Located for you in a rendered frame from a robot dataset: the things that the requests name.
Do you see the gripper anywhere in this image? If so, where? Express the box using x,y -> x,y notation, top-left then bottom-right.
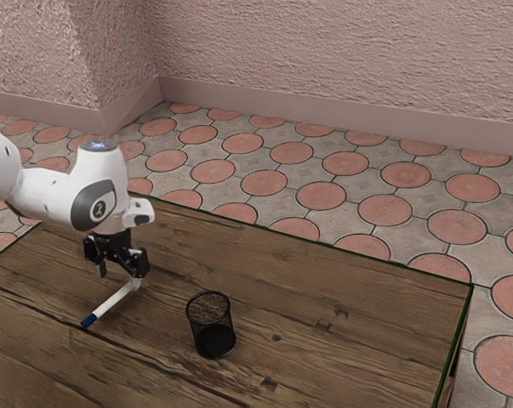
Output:
83,229 -> 151,292

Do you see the white pen with blue cap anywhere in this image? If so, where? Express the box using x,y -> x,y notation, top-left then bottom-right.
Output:
80,283 -> 136,329

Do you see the black mesh pen holder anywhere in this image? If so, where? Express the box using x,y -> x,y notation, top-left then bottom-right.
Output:
185,290 -> 237,359

